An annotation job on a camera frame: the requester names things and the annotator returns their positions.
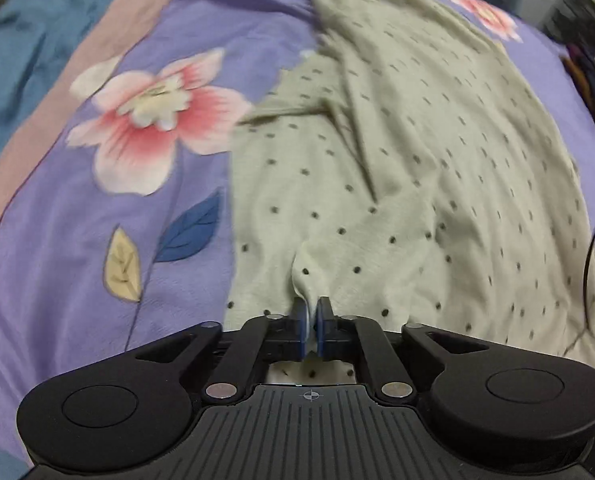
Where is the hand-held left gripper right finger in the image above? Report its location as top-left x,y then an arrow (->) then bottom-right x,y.
315,298 -> 491,406

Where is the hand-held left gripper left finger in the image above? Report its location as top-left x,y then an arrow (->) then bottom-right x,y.
136,298 -> 312,406

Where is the pale green dotted garment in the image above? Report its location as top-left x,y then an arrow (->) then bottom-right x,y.
224,0 -> 595,386

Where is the purple floral bed sheet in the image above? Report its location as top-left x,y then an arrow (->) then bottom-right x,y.
0,0 -> 595,463

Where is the teal blanket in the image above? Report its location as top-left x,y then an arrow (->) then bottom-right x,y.
0,0 -> 150,196

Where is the thin black cable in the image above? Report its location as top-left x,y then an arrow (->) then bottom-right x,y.
562,210 -> 595,356

